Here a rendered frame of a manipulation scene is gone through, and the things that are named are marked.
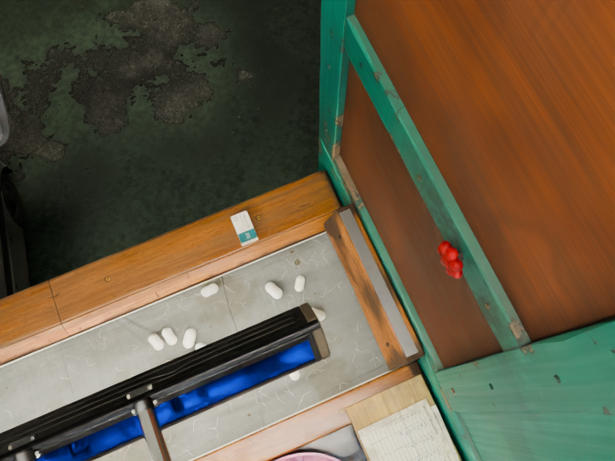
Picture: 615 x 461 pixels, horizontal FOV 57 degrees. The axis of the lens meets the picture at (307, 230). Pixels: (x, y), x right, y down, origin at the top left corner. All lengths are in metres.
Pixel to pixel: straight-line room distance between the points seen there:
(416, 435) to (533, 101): 0.75
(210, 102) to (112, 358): 1.22
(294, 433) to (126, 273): 0.44
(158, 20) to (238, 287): 1.47
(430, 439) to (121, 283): 0.64
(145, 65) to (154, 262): 1.26
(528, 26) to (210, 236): 0.84
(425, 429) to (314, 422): 0.20
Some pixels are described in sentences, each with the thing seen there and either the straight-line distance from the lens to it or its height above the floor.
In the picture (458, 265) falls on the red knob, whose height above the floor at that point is 1.26.
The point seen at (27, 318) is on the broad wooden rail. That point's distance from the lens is 1.22.
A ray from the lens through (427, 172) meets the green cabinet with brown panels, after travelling 0.64.
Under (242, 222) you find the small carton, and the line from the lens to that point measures 1.12.
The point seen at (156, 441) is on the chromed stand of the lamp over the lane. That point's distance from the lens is 0.75.
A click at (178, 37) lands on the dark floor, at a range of 2.34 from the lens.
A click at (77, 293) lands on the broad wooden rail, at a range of 1.19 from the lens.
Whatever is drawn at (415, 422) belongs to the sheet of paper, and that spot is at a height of 0.78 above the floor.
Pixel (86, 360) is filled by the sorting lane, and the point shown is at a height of 0.74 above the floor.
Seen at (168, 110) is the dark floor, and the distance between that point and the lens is 2.18.
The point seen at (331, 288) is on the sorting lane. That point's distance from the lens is 1.13.
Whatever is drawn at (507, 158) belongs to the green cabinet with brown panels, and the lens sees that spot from 0.50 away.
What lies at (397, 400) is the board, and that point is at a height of 0.78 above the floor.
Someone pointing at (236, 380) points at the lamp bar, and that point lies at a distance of 0.77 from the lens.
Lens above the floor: 1.84
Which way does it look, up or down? 73 degrees down
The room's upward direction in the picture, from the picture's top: 2 degrees counter-clockwise
